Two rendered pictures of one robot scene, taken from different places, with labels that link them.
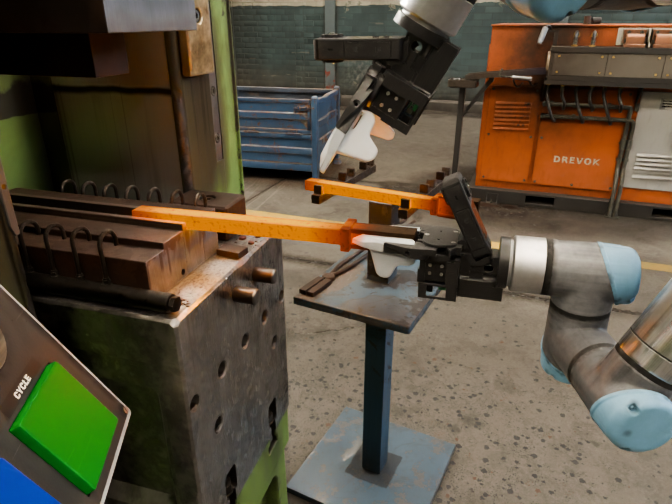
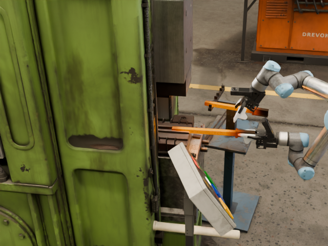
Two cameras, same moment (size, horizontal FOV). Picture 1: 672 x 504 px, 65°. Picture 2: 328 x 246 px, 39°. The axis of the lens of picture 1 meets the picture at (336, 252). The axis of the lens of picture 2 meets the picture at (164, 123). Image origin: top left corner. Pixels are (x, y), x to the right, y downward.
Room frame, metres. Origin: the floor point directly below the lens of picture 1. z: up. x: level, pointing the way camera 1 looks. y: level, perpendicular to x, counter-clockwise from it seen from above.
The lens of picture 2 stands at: (-1.38, 0.54, 2.34)
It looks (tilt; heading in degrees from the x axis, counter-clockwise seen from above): 31 degrees down; 355
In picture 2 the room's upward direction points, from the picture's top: 2 degrees counter-clockwise
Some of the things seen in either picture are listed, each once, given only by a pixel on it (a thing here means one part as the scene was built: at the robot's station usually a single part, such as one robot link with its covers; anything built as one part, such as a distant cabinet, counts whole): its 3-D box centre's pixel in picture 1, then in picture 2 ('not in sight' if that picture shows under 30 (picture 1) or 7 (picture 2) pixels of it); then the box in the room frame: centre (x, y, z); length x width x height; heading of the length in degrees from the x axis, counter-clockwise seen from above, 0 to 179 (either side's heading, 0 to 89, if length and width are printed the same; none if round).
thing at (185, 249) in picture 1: (74, 234); (151, 135); (0.81, 0.43, 0.96); 0.42 x 0.20 x 0.09; 74
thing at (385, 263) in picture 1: (383, 257); (246, 138); (0.67, -0.07, 0.98); 0.09 x 0.03 x 0.06; 77
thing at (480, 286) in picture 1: (461, 262); (266, 138); (0.66, -0.17, 0.98); 0.12 x 0.08 x 0.09; 74
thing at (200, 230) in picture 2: not in sight; (197, 230); (0.39, 0.24, 0.62); 0.44 x 0.05 x 0.05; 74
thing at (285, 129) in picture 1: (267, 129); not in sight; (4.83, 0.62, 0.36); 1.20 x 0.80 x 0.72; 75
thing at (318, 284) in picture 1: (366, 250); (221, 120); (1.38, -0.09, 0.68); 0.60 x 0.04 x 0.01; 148
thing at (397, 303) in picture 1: (381, 279); (230, 133); (1.23, -0.12, 0.66); 0.40 x 0.30 x 0.02; 152
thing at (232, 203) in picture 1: (208, 214); (183, 123); (0.94, 0.24, 0.95); 0.12 x 0.08 x 0.06; 74
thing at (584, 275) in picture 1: (587, 273); (297, 140); (0.61, -0.33, 0.98); 0.11 x 0.08 x 0.09; 74
